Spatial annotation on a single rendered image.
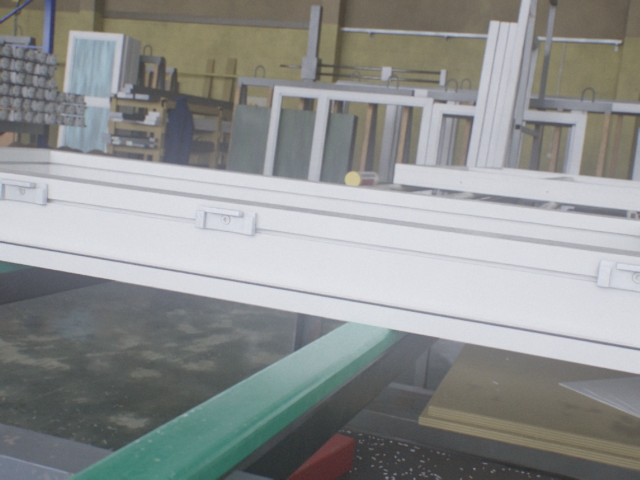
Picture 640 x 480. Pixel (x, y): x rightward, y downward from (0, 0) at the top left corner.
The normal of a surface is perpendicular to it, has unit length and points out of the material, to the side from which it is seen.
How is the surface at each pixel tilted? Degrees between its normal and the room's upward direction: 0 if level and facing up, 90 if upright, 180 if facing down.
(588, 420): 0
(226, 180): 90
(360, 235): 90
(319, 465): 90
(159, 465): 0
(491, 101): 90
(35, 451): 0
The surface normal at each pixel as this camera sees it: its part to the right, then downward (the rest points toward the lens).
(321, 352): 0.10, -0.99
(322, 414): 0.93, 0.13
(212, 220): -0.34, 0.07
